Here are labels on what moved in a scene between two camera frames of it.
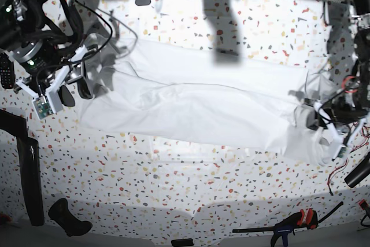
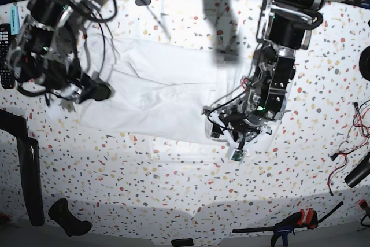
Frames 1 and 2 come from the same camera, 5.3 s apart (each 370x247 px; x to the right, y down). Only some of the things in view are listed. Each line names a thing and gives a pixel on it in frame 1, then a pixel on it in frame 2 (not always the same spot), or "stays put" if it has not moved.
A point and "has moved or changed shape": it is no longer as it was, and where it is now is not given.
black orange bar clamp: x=306 y=218 stays put
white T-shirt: x=182 y=93 has moved or changed shape
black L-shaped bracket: x=14 y=122 stays put
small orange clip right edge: x=363 y=204 stays put
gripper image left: x=48 y=69 to x=69 y=88
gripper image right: x=341 y=111 to x=243 y=124
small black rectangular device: x=182 y=242 stays put
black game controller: x=59 y=212 stays put
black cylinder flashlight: x=359 y=172 stays put
